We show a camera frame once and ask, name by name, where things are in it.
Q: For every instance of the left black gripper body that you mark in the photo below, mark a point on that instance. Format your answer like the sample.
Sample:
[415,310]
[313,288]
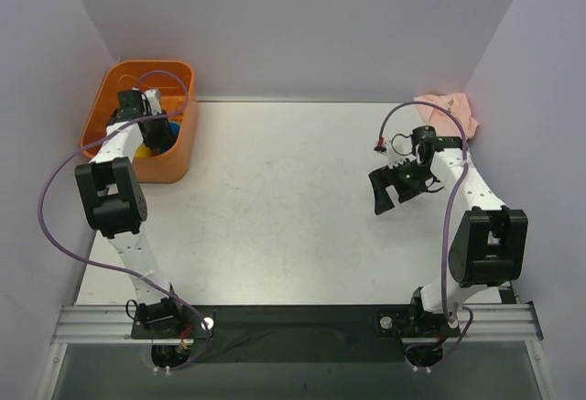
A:
[153,131]

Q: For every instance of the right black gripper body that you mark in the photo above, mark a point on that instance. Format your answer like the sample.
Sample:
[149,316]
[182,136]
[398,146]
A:
[396,182]

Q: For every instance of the green blue yellow towel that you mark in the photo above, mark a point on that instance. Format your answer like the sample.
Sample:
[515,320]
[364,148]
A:
[174,128]

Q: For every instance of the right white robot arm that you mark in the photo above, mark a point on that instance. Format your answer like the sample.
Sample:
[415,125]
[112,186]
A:
[483,239]

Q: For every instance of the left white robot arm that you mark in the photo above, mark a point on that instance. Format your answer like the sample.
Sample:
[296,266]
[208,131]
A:
[115,205]

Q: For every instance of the yellow rolled towel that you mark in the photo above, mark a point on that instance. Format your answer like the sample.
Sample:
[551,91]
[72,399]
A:
[145,152]

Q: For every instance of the orange plastic basket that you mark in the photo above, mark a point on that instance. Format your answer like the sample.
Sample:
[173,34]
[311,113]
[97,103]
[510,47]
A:
[176,81]

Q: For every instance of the pink crumpled towel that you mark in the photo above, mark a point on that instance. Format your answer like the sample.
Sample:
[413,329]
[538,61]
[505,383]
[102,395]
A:
[457,104]

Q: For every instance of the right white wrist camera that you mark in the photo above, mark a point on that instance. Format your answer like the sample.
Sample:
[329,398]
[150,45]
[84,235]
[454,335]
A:
[396,155]

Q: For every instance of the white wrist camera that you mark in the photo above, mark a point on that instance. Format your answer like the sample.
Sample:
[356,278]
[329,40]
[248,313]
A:
[396,155]
[152,99]

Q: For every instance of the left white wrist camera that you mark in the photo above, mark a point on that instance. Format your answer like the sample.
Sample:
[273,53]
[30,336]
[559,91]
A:
[152,99]

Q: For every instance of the aluminium frame rail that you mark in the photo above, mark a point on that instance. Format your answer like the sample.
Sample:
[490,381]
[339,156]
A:
[486,322]

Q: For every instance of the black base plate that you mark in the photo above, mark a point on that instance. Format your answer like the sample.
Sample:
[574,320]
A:
[307,347]

